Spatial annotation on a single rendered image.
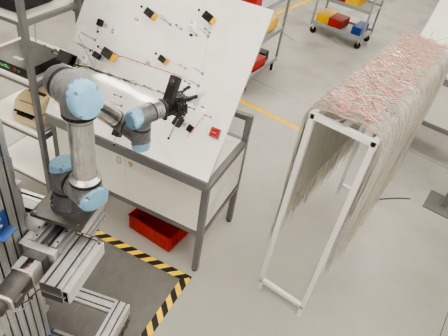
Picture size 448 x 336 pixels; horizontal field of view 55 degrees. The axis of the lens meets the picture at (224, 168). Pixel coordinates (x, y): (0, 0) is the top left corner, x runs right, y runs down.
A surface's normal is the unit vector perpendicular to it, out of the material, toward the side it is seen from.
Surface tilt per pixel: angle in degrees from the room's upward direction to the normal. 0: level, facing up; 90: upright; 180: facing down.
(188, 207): 90
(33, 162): 0
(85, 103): 82
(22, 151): 0
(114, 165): 90
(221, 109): 54
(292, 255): 0
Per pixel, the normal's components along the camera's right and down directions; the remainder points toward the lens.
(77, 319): 0.13, -0.76
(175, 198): -0.44, 0.53
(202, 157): -0.28, -0.02
